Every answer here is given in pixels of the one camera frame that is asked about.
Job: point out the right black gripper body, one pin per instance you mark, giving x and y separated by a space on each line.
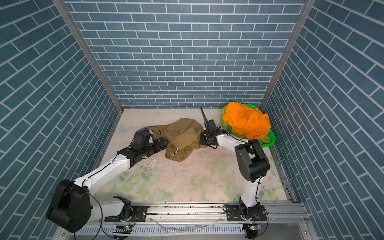
206 139

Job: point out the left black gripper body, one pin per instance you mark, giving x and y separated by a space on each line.
150 148

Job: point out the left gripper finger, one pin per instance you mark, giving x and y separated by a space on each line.
159 148
162 141

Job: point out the tan drawstring shorts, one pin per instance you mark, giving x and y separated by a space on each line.
183 137

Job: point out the green perforated plastic basket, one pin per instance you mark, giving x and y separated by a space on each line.
264 138

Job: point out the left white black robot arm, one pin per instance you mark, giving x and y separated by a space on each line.
74 204

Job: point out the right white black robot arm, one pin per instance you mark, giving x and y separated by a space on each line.
252 160

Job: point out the orange shorts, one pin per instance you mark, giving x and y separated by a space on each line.
247 120

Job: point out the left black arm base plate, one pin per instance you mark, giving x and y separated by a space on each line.
131 214

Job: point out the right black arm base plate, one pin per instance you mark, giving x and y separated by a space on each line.
235 213

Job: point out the left aluminium corner post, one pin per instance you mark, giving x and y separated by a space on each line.
81 41

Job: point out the aluminium corner post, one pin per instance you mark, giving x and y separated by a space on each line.
81 41
305 11

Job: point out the aluminium front rail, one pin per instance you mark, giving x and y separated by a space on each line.
207 213

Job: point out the right aluminium corner post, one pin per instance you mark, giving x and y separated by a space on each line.
305 11

